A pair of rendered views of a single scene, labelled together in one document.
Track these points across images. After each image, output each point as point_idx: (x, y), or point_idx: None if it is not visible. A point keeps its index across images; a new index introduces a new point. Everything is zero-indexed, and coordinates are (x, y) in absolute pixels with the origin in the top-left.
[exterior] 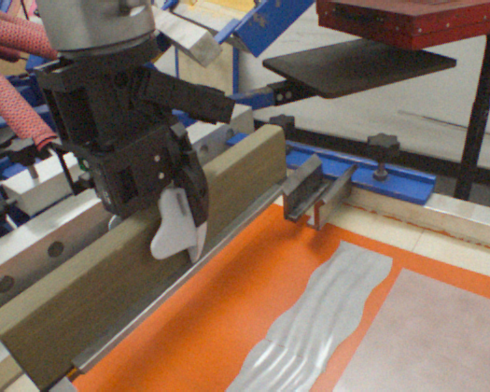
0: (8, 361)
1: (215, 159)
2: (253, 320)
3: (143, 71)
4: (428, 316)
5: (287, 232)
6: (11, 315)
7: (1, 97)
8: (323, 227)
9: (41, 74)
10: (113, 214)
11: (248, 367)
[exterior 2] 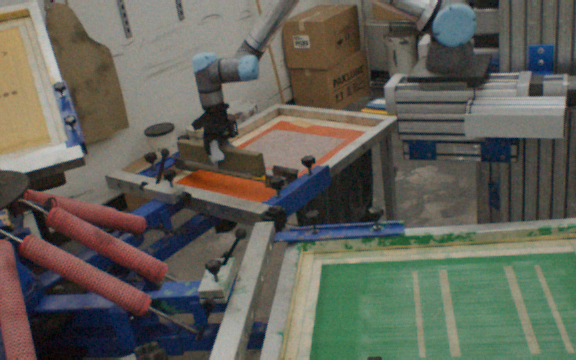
0: None
1: (198, 144)
2: (236, 178)
3: None
4: None
5: (196, 177)
6: (256, 152)
7: (85, 203)
8: (197, 171)
9: (223, 107)
10: (234, 137)
11: None
